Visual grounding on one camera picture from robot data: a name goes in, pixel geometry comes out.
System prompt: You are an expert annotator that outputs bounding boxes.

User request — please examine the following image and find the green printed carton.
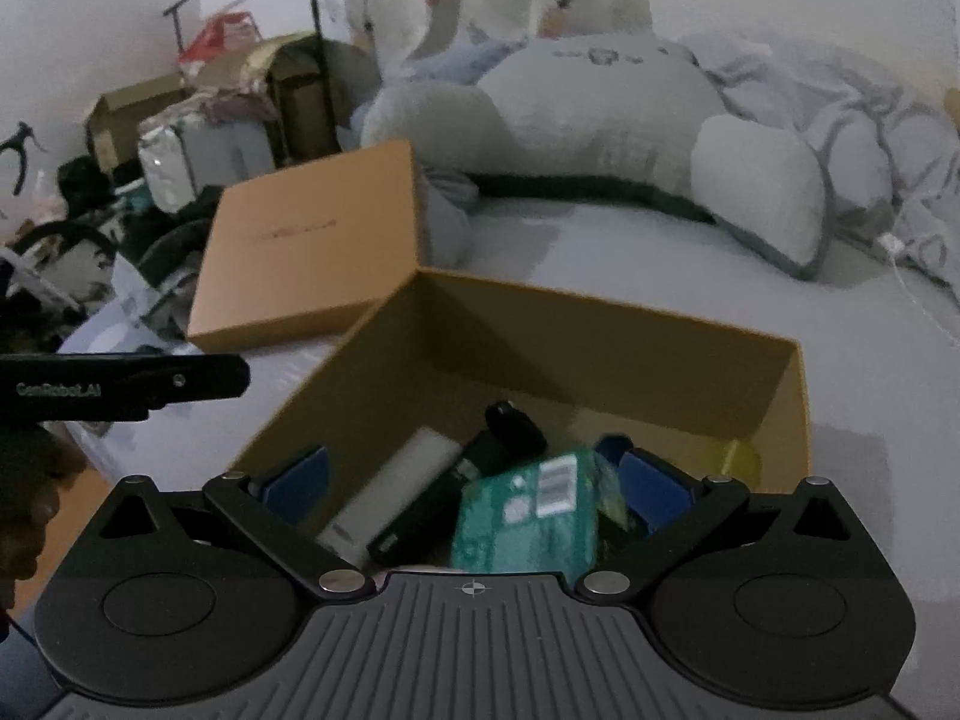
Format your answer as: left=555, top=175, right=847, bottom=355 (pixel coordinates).
left=449, top=450, right=636, bottom=587

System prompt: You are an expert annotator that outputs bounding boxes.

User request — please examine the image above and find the black garment pile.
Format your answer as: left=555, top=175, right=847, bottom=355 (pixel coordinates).
left=114, top=185, right=224, bottom=288

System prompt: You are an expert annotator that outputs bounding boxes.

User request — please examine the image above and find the brown cardboard box pile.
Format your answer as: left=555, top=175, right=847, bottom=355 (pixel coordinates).
left=83, top=32, right=381, bottom=174

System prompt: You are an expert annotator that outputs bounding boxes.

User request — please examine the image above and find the red white plastic bag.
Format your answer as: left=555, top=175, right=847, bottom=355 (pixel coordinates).
left=178, top=11, right=262, bottom=68

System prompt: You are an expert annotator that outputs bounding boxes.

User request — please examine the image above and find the black blue flat device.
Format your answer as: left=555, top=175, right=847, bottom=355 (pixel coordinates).
left=594, top=434, right=646, bottom=533

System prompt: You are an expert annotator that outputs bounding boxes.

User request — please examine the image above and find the grey crumpled duvet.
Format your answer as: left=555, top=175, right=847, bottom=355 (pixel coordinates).
left=682, top=29, right=958, bottom=289

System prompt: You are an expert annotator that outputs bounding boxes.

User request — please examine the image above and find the orange box lid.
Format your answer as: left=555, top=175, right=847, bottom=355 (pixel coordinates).
left=187, top=140, right=425, bottom=353

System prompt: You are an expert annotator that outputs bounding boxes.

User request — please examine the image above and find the black cylindrical bottle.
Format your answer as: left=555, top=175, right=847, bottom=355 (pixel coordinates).
left=368, top=400, right=548, bottom=571

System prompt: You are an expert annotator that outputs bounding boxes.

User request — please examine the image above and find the yellow transparent pouch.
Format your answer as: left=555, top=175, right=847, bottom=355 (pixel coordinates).
left=708, top=439, right=763, bottom=489

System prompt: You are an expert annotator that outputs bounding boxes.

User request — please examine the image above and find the orange cardboard box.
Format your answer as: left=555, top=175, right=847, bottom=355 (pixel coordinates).
left=227, top=265, right=815, bottom=579

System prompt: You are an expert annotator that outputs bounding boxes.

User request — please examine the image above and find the light blue blanket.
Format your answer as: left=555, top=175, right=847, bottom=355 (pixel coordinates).
left=348, top=35, right=527, bottom=137

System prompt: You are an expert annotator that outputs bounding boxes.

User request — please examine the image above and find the white charging cable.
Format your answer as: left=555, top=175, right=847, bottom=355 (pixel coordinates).
left=872, top=193, right=960, bottom=350

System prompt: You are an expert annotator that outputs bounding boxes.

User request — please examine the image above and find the white remote control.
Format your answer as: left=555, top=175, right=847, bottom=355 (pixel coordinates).
left=316, top=426, right=462, bottom=567

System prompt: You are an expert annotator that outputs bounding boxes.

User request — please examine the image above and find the grey crumpled garment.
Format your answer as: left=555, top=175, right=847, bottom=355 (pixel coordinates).
left=420, top=166, right=480, bottom=268

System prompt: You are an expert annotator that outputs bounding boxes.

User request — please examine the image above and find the silver foil bag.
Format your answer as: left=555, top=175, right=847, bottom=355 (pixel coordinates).
left=139, top=112, right=275, bottom=215

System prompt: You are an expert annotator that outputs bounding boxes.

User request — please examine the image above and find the grey green backrest pillow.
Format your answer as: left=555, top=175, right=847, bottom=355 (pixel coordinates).
left=359, top=32, right=828, bottom=280

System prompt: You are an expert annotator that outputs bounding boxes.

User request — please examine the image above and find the black clothes rack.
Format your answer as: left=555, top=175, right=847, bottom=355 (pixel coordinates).
left=163, top=0, right=340, bottom=160

